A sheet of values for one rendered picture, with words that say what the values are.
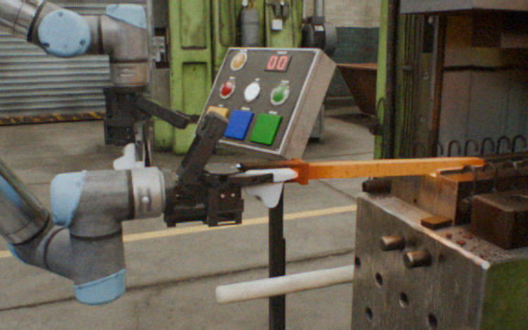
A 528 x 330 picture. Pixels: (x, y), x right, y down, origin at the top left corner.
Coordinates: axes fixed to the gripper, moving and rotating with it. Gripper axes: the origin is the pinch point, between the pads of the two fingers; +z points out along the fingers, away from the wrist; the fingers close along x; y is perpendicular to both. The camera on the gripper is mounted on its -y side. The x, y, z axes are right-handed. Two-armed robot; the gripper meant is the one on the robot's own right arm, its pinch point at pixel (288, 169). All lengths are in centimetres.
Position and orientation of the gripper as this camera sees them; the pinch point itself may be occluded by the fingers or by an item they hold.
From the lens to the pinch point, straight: 83.2
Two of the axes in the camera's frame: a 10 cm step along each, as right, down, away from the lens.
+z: 9.4, -0.7, 3.3
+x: 3.4, 2.1, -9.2
